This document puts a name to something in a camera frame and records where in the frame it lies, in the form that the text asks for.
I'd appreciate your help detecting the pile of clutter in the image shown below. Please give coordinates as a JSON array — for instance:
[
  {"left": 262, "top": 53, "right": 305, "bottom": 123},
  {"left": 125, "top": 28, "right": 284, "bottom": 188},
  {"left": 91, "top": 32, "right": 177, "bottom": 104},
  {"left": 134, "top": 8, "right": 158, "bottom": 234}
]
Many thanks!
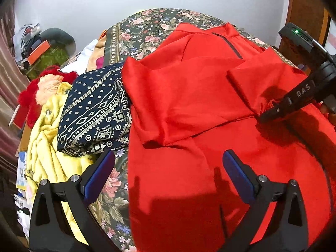
[{"left": 13, "top": 23, "right": 44, "bottom": 58}]

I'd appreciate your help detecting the wooden wardrobe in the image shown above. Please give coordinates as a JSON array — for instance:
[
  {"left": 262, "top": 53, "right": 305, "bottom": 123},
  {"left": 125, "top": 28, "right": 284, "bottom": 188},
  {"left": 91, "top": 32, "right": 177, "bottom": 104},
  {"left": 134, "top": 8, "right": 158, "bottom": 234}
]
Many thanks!
[{"left": 278, "top": 0, "right": 332, "bottom": 66}]

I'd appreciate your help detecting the green bag with clutter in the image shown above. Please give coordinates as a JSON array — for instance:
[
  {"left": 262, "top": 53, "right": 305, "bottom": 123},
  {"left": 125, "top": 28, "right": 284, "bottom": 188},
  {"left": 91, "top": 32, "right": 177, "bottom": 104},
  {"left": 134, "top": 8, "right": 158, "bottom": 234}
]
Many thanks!
[{"left": 28, "top": 46, "right": 76, "bottom": 80}]

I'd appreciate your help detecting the stack of papers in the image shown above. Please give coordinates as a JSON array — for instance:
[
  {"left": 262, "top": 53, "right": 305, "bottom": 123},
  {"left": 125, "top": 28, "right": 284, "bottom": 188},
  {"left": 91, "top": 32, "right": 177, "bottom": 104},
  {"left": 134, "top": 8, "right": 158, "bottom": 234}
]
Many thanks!
[{"left": 14, "top": 151, "right": 33, "bottom": 239}]

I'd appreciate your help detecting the striped curtain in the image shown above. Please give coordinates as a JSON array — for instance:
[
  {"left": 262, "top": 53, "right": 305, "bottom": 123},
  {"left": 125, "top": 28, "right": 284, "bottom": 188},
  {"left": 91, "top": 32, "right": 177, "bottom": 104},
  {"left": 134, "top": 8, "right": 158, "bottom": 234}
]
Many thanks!
[{"left": 0, "top": 3, "right": 30, "bottom": 168}]

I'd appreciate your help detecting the orange pink cloth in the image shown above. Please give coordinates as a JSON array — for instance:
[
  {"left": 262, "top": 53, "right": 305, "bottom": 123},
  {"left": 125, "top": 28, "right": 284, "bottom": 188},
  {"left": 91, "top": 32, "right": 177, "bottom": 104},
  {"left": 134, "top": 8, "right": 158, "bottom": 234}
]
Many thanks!
[{"left": 87, "top": 30, "right": 124, "bottom": 71}]

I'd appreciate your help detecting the navy patterned cloth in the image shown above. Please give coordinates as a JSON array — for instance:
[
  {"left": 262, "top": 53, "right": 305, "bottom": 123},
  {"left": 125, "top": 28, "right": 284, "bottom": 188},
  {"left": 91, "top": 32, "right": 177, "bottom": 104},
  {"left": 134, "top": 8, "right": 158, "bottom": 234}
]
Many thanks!
[{"left": 56, "top": 62, "right": 132, "bottom": 158}]

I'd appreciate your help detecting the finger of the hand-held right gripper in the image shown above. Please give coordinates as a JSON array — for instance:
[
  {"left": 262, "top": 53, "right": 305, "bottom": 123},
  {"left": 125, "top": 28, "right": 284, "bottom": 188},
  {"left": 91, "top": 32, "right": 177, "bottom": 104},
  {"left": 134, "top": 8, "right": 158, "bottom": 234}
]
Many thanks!
[{"left": 259, "top": 97, "right": 292, "bottom": 123}]

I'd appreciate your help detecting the person's right hand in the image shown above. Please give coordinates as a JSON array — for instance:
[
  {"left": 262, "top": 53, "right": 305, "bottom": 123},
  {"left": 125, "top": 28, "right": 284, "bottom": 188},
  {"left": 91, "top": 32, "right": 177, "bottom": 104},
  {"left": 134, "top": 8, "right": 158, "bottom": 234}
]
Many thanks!
[{"left": 320, "top": 102, "right": 336, "bottom": 127}]

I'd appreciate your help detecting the red fluffy cloth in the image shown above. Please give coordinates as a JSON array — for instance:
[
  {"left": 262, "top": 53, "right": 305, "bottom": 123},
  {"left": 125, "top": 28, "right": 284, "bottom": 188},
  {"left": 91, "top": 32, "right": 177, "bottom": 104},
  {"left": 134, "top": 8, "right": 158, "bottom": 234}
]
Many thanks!
[{"left": 18, "top": 65, "right": 78, "bottom": 126}]

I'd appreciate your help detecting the red white box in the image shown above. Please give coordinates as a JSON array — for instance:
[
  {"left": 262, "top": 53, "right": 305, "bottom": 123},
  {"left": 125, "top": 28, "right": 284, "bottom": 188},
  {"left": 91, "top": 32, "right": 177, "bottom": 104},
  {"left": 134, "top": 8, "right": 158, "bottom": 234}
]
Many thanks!
[{"left": 9, "top": 105, "right": 27, "bottom": 130}]

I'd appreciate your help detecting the dark grey cushion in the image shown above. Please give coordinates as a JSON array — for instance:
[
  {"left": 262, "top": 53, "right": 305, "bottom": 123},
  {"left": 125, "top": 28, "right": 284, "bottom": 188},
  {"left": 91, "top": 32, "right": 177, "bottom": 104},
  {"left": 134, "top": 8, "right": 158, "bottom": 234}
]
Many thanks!
[{"left": 39, "top": 28, "right": 76, "bottom": 54}]

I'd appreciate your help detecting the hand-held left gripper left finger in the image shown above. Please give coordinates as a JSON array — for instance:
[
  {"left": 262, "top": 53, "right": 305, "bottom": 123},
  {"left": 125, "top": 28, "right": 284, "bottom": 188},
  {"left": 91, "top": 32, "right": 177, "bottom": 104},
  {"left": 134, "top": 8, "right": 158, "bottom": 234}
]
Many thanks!
[{"left": 29, "top": 150, "right": 116, "bottom": 252}]

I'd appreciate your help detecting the red garment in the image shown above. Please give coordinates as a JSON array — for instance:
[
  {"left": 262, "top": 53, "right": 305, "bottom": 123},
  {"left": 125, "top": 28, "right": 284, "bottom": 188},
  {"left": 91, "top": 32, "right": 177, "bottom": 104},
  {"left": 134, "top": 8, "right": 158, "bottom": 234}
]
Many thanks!
[{"left": 121, "top": 22, "right": 334, "bottom": 252}]

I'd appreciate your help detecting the floral bedspread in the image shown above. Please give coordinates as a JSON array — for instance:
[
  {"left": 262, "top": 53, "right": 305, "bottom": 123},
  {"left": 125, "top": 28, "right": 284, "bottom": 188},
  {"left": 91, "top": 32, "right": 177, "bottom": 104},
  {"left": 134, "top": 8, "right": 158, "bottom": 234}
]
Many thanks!
[{"left": 88, "top": 8, "right": 305, "bottom": 252}]

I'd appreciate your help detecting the yellow fleece blanket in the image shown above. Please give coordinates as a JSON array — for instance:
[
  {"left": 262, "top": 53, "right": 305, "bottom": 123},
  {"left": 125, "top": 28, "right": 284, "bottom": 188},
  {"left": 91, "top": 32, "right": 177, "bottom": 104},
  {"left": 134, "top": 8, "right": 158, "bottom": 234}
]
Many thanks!
[{"left": 26, "top": 81, "right": 100, "bottom": 246}]

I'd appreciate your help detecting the orange box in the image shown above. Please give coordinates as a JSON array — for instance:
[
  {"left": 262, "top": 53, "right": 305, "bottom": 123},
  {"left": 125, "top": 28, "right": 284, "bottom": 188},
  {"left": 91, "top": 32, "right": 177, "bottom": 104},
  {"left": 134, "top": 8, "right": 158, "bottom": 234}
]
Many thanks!
[{"left": 27, "top": 41, "right": 51, "bottom": 65}]

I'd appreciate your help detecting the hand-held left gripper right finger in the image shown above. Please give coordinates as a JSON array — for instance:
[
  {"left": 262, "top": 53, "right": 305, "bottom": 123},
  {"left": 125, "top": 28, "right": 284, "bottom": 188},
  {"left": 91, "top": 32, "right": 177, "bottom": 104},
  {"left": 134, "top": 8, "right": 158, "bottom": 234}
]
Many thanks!
[{"left": 222, "top": 150, "right": 309, "bottom": 252}]

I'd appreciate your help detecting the white cloth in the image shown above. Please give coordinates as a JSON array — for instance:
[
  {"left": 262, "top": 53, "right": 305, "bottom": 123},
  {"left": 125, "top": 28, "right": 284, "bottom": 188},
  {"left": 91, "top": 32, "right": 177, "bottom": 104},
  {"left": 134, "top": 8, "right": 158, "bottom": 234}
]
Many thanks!
[{"left": 60, "top": 39, "right": 99, "bottom": 74}]

